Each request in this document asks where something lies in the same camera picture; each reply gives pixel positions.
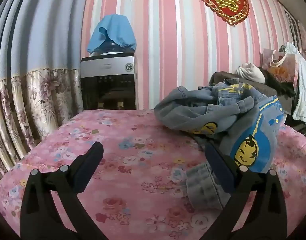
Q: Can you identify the water dispenser bottle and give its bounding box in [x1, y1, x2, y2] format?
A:
[90, 42, 130, 56]

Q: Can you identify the pink floral bed sheet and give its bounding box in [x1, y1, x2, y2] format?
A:
[0, 109, 306, 240]

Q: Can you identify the black cloth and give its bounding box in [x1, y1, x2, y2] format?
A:
[258, 66, 297, 97]

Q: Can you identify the blue floral curtain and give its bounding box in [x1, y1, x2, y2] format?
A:
[0, 0, 93, 185]

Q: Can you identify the cream folded cloth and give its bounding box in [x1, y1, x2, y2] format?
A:
[234, 62, 266, 84]

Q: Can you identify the white lace cloth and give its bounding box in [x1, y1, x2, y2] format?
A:
[284, 41, 306, 128]

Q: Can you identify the blue cloth cover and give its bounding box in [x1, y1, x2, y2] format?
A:
[87, 14, 137, 55]

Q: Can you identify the brown sofa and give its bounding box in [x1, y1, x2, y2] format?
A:
[209, 71, 293, 115]

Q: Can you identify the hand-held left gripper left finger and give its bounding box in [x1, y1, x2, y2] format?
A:
[20, 141, 107, 240]

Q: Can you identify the grey printed denim jacket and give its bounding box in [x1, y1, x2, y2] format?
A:
[154, 78, 286, 209]

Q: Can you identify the pink gift bag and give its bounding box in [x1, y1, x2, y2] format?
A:
[262, 49, 300, 83]

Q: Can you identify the silver black water dispenser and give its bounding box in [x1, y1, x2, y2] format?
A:
[80, 52, 139, 110]

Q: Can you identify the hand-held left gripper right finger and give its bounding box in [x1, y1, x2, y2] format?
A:
[202, 142, 287, 240]

